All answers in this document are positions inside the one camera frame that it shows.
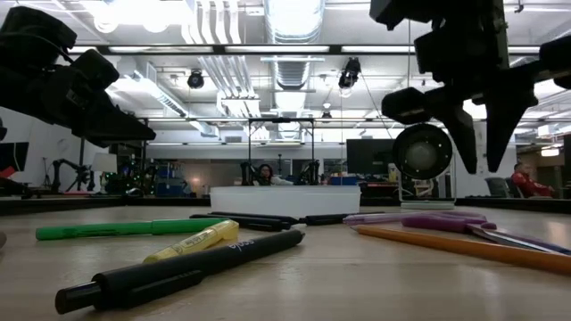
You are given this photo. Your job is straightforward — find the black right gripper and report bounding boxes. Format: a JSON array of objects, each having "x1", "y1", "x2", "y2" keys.
[{"x1": 381, "y1": 17, "x2": 571, "y2": 176}]

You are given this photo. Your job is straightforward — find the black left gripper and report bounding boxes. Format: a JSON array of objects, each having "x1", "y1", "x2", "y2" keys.
[{"x1": 0, "y1": 6, "x2": 158, "y2": 149}]

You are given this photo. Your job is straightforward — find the purple scissors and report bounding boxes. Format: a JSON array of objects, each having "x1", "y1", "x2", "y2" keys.
[{"x1": 400, "y1": 210, "x2": 571, "y2": 258}]

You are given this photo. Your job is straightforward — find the green marker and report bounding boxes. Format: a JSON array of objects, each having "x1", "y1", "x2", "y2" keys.
[{"x1": 35, "y1": 217, "x2": 229, "y2": 242}]

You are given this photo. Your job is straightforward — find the orange pencil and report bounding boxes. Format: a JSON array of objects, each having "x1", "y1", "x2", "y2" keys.
[{"x1": 352, "y1": 224, "x2": 571, "y2": 276}]

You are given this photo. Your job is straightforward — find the yellow highlighter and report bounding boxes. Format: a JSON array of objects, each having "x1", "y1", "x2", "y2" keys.
[{"x1": 142, "y1": 218, "x2": 241, "y2": 264}]

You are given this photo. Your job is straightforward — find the purple translucent pen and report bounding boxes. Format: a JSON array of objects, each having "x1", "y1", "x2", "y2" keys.
[{"x1": 342, "y1": 211, "x2": 447, "y2": 226}]

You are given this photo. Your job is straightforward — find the black pen white print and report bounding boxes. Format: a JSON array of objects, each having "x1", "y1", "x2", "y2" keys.
[{"x1": 54, "y1": 228, "x2": 307, "y2": 316}]

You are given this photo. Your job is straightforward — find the black clip pen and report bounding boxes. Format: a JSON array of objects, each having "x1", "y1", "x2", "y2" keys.
[{"x1": 189, "y1": 213, "x2": 294, "y2": 233}]

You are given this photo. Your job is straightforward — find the thin black pen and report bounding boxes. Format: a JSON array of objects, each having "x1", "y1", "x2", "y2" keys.
[{"x1": 209, "y1": 210, "x2": 301, "y2": 223}]

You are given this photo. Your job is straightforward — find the black marker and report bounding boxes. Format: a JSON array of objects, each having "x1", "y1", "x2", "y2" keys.
[{"x1": 304, "y1": 211, "x2": 385, "y2": 226}]

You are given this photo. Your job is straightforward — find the clear plastic supply box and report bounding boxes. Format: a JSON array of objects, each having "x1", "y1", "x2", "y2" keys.
[{"x1": 209, "y1": 185, "x2": 362, "y2": 218}]

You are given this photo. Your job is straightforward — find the small white lampshade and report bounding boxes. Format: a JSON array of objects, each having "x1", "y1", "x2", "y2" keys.
[{"x1": 91, "y1": 152, "x2": 118, "y2": 174}]

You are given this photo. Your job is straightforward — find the grey office chair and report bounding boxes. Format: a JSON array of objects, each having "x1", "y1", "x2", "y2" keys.
[{"x1": 484, "y1": 177, "x2": 514, "y2": 199}]

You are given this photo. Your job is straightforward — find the white spot lamp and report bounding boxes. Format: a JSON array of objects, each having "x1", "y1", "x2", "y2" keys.
[{"x1": 392, "y1": 123, "x2": 456, "y2": 210}]

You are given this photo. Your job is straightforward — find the person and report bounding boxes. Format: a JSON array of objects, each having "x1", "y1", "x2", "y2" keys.
[
  {"x1": 510, "y1": 162, "x2": 557, "y2": 200},
  {"x1": 252, "y1": 163, "x2": 294, "y2": 187}
]

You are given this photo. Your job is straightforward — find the blue storage bin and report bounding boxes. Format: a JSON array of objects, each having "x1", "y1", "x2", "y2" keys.
[{"x1": 155, "y1": 164, "x2": 185, "y2": 197}]

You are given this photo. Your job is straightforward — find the black ceiling spotlight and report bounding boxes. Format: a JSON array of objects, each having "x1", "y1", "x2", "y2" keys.
[
  {"x1": 186, "y1": 69, "x2": 205, "y2": 90},
  {"x1": 337, "y1": 56, "x2": 362, "y2": 90}
]

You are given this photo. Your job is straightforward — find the black overhead crossbeam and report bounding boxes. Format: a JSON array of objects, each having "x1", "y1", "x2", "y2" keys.
[{"x1": 66, "y1": 44, "x2": 571, "y2": 56}]

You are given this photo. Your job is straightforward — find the black monitor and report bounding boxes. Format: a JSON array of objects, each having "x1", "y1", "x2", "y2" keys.
[{"x1": 346, "y1": 138, "x2": 396, "y2": 176}]

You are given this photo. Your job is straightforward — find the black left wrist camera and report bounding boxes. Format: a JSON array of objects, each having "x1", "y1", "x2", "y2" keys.
[{"x1": 70, "y1": 48, "x2": 120, "y2": 93}]

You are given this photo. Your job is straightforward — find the black wall screen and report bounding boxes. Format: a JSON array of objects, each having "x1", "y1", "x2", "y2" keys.
[{"x1": 0, "y1": 141, "x2": 30, "y2": 173}]

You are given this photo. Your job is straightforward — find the silver ventilation duct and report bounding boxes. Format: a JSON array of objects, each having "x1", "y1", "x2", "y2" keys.
[{"x1": 262, "y1": 0, "x2": 327, "y2": 90}]

